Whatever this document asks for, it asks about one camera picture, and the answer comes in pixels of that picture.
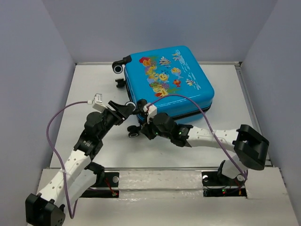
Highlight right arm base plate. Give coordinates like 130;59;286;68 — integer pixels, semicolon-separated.
202;171;247;197

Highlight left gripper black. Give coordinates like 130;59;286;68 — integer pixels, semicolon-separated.
98;101;135;140

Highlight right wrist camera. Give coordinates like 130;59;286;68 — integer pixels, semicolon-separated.
143;103;157;124

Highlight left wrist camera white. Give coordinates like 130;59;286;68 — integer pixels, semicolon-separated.
92;93;106;112

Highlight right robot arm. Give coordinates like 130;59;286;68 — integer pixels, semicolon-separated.
141;113;269;185

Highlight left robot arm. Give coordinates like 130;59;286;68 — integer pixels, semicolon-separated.
25;101;136;226

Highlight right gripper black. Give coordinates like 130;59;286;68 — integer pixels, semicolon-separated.
139;115;172;141

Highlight blue kids suitcase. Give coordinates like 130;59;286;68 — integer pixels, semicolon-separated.
111;45;214;123

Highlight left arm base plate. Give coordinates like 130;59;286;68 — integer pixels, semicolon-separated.
81;172;119;198

